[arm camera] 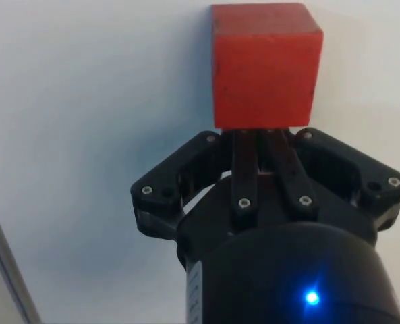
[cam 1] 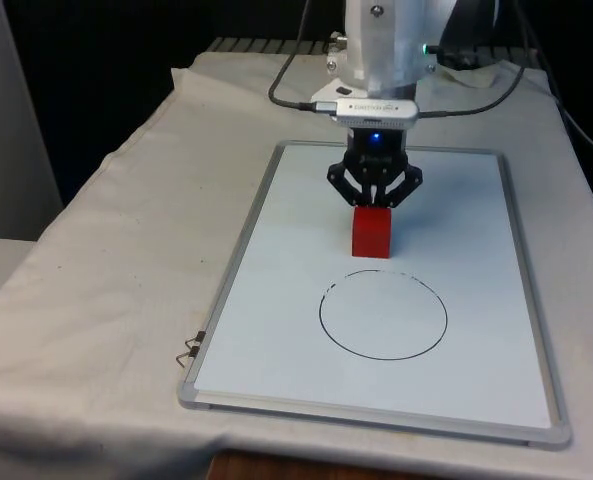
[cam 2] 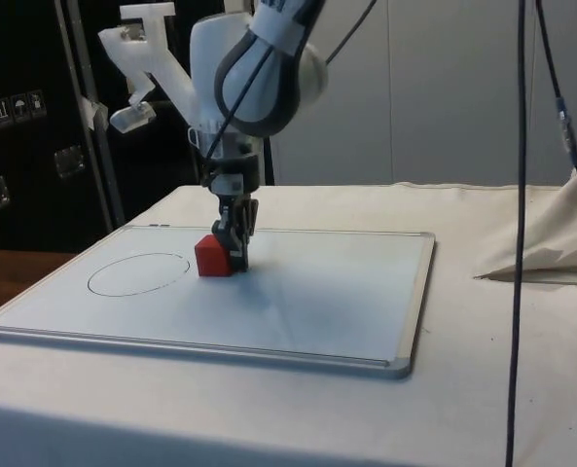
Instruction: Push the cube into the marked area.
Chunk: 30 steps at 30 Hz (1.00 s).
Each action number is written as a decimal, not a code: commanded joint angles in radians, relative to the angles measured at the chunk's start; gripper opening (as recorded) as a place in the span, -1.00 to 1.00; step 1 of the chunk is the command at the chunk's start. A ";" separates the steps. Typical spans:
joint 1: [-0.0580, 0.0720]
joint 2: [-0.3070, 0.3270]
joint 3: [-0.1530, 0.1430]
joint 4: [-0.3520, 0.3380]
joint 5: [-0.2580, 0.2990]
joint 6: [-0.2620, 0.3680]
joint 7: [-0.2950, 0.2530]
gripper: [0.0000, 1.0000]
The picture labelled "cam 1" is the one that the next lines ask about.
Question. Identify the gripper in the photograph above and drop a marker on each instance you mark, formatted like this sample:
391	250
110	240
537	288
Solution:
363	145

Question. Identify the red cube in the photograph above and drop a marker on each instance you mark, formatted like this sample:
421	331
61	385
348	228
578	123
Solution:
371	235

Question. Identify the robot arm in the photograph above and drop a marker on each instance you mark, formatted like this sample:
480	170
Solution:
386	45

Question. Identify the whiteboard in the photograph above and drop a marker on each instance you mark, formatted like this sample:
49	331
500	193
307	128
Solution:
286	320

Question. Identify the small metal hook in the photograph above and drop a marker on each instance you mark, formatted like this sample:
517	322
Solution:
196	339
188	354

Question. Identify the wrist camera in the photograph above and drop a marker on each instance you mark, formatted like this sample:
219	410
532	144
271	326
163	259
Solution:
376	111

